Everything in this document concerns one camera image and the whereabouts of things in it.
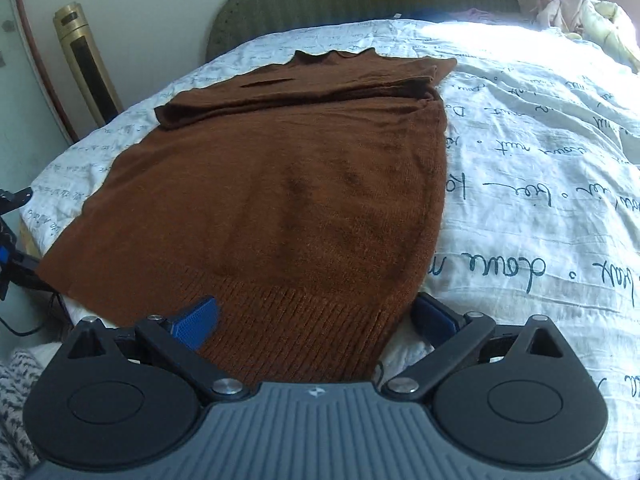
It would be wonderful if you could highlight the black white knit fabric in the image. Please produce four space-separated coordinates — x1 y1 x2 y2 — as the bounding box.
0 350 43 480

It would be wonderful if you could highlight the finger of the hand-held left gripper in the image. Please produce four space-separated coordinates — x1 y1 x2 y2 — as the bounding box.
0 220 53 302
0 187 35 213

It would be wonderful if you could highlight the dark blue cloth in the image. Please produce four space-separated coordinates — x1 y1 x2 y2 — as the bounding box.
407 6 451 21

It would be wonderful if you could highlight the brown knit sweater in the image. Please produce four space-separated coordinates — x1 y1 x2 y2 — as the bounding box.
36 49 458 386

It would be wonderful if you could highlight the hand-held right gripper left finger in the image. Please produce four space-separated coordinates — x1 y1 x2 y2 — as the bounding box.
59 296 247 397

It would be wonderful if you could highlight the black cable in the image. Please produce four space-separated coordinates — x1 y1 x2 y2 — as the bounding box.
0 290 68 337

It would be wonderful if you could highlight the pink clothes pile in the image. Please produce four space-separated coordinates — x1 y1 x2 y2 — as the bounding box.
535 0 596 31

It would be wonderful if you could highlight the gold tower air conditioner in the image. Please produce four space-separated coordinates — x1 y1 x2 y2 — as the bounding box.
53 2 124 126

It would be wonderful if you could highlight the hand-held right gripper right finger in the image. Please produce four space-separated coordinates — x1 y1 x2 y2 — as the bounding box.
382 291 583 399

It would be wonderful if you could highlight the white script printed quilt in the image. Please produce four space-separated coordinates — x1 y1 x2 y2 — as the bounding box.
20 17 640 461

